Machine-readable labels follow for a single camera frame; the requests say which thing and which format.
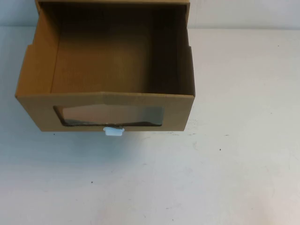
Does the cardboard shoe box drawer with window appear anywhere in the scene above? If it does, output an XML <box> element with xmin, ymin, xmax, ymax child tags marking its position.
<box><xmin>14</xmin><ymin>1</ymin><xmax>196</xmax><ymax>132</ymax></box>

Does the white plastic drawer pull tab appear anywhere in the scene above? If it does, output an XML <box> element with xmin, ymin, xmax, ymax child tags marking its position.
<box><xmin>105</xmin><ymin>126</ymin><xmax>123</xmax><ymax>137</ymax></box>

